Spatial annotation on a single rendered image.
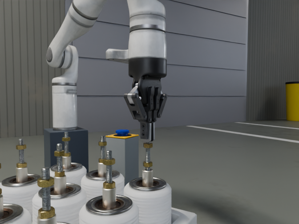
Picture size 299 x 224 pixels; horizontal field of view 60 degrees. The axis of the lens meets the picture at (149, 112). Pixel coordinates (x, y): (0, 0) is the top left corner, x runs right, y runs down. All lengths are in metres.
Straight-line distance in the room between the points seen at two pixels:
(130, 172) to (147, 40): 0.41
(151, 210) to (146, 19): 0.35
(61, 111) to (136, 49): 0.60
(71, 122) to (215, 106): 3.50
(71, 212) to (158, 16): 0.38
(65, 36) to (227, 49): 3.83
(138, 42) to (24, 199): 0.37
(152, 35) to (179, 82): 3.38
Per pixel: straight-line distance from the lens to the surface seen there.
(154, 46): 0.49
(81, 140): 1.03
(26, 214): 0.46
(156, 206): 0.51
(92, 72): 3.24
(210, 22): 4.42
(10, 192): 0.58
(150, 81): 0.50
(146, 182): 0.53
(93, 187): 0.57
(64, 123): 1.03
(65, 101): 1.02
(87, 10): 0.90
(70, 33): 0.95
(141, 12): 0.50
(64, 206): 0.49
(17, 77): 3.13
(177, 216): 0.59
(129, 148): 0.74
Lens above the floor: 0.43
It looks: 3 degrees down
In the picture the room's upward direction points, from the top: straight up
